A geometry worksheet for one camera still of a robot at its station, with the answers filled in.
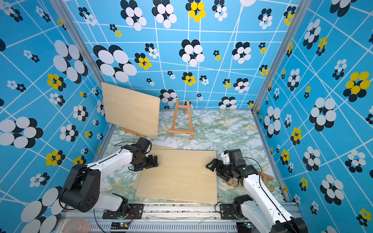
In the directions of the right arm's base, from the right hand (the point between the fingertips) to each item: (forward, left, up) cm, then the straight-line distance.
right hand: (212, 168), depth 80 cm
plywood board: (+32, +50, +14) cm, 61 cm away
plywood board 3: (-5, +23, -4) cm, 24 cm away
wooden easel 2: (+29, +25, -3) cm, 39 cm away
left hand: (+4, +35, -6) cm, 35 cm away
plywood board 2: (-6, +5, -5) cm, 9 cm away
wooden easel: (+26, +53, -1) cm, 59 cm away
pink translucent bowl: (-27, +64, -2) cm, 70 cm away
